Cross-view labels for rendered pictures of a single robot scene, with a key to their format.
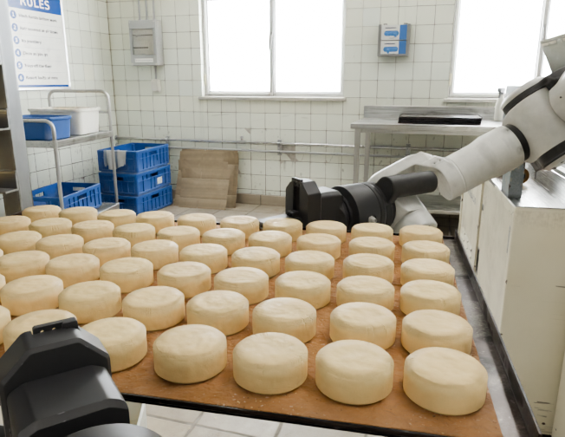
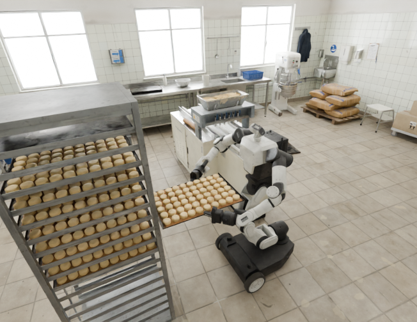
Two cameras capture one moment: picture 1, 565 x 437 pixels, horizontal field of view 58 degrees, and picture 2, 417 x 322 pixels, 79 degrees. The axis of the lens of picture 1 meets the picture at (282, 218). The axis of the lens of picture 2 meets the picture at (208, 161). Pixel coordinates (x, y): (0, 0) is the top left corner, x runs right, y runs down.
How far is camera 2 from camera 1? 149 cm
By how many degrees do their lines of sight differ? 37
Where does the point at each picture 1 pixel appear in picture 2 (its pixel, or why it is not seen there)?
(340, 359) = (228, 199)
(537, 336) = (212, 169)
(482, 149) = (213, 153)
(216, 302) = (210, 199)
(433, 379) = (236, 197)
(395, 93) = (123, 78)
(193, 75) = (11, 81)
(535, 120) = (220, 146)
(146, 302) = (204, 202)
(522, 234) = (204, 148)
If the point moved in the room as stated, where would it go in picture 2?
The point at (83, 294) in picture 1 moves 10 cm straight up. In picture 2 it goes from (196, 204) to (195, 192)
